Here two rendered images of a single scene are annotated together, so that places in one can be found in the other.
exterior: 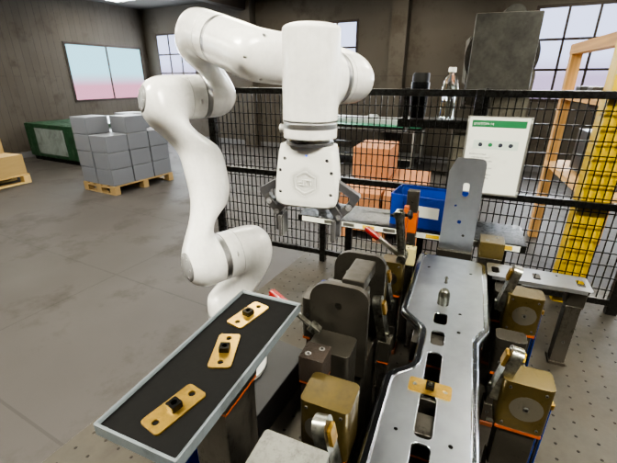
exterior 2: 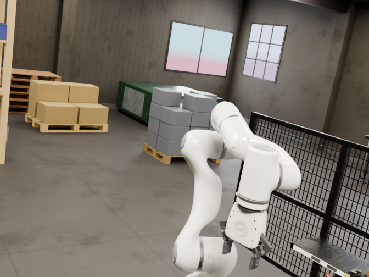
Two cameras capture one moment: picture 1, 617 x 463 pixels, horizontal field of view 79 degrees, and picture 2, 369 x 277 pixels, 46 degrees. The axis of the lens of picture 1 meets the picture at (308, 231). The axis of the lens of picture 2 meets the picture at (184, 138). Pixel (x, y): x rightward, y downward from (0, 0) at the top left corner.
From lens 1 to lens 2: 65 cm
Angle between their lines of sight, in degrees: 27
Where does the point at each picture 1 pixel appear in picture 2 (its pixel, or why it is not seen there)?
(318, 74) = (257, 176)
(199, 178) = (200, 198)
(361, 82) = (288, 182)
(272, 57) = not seen: hidden behind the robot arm
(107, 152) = (172, 124)
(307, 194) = (240, 235)
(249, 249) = (217, 255)
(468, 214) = not seen: outside the picture
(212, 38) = (223, 129)
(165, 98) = (195, 145)
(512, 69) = not seen: outside the picture
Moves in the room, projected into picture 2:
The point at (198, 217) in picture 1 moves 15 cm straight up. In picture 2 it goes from (191, 222) to (199, 182)
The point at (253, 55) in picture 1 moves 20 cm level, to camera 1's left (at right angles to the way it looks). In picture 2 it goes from (238, 148) to (178, 131)
